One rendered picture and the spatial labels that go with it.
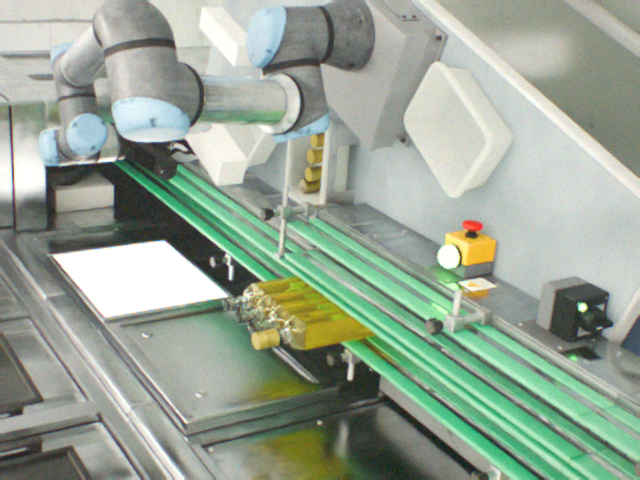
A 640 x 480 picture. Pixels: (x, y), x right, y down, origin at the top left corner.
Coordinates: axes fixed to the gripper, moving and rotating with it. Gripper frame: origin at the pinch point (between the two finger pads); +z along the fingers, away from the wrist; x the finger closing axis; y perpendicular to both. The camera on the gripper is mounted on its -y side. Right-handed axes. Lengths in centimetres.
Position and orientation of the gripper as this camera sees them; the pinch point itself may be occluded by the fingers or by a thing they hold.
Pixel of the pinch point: (205, 141)
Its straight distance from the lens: 215.0
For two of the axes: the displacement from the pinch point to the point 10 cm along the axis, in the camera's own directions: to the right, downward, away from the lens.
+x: -2.3, 7.7, 5.9
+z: 8.6, -1.2, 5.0
